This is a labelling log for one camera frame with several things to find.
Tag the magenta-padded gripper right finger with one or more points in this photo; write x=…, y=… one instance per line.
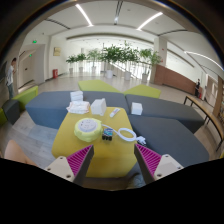
x=151, y=161

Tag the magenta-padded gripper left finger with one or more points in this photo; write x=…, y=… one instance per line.
x=78, y=161

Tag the wide grey upholstered sofa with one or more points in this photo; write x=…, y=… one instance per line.
x=170, y=140

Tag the round yellow-green power strip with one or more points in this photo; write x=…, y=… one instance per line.
x=87, y=129

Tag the plastic-wrapped tissue pack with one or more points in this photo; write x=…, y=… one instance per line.
x=78, y=107

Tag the small white cube box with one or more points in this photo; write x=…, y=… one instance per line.
x=136, y=108

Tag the large white box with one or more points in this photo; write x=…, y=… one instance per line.
x=98, y=107

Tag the white tube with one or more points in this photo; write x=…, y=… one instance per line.
x=114, y=112

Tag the person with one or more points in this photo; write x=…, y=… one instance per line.
x=10, y=78
x=197, y=87
x=16, y=153

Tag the stack of white boxes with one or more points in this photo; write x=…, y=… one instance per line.
x=76, y=96

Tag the small green upholstered seat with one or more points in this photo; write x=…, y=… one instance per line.
x=143, y=91

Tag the wooden bench with black legs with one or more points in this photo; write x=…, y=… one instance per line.
x=203, y=110

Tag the large green upholstered seat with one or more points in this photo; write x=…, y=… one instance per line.
x=96, y=86

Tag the green upholstered bench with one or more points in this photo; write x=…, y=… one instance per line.
x=26, y=96

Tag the dark grey ottoman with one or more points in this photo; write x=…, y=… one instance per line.
x=10, y=111

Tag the brown wooden counter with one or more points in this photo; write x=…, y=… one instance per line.
x=175, y=79

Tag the red fire extinguisher box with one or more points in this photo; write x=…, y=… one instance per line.
x=55, y=73

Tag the group of potted green plants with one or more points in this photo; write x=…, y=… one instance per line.
x=111, y=55

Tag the green exit sign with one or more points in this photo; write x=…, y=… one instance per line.
x=34, y=41

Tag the group of ceiling light strips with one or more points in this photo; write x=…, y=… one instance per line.
x=84, y=15

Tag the framed wall picture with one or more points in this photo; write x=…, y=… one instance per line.
x=57, y=51

